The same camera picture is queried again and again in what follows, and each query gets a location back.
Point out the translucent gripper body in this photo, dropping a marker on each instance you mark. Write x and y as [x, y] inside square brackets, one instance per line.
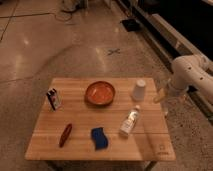
[168, 92]

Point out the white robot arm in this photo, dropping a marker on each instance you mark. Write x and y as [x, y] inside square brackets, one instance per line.
[188, 70]

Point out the black white eraser box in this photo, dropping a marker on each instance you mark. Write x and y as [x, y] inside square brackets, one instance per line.
[53, 98]

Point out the clear plastic bottle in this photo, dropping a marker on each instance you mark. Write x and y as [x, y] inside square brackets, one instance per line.
[130, 121]

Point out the orange bowl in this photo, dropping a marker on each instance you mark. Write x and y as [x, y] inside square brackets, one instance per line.
[100, 93]

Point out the blue sponge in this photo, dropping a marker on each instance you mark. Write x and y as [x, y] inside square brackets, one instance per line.
[99, 138]

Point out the black floor mat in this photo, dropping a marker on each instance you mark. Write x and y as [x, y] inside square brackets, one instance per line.
[130, 25]

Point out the wooden table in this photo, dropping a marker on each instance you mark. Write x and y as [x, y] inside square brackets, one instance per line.
[78, 130]

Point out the long white rail ledge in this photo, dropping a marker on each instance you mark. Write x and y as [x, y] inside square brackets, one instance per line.
[177, 41]

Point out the white base with cables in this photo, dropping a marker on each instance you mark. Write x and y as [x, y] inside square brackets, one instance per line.
[66, 9]

